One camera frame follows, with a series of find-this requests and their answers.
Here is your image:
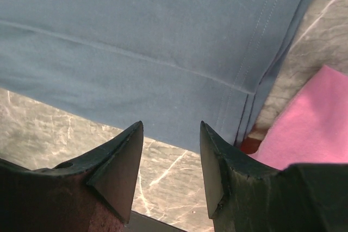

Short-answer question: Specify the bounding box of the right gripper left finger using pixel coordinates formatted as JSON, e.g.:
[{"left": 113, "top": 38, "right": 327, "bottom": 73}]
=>
[{"left": 1, "top": 122, "right": 144, "bottom": 231}]

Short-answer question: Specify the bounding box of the pink t shirt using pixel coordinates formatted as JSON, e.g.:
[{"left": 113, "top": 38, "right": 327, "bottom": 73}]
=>
[{"left": 250, "top": 66, "right": 347, "bottom": 170}]

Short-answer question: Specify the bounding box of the red plastic bin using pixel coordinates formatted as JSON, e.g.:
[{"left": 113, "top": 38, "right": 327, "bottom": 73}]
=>
[{"left": 240, "top": 137, "right": 262, "bottom": 154}]

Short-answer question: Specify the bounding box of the slate blue t shirt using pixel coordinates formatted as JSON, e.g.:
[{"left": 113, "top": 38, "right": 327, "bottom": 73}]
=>
[{"left": 1, "top": 0, "right": 312, "bottom": 152}]

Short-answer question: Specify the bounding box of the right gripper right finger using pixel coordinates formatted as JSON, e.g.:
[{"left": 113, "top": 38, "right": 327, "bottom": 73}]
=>
[{"left": 200, "top": 123, "right": 347, "bottom": 231}]

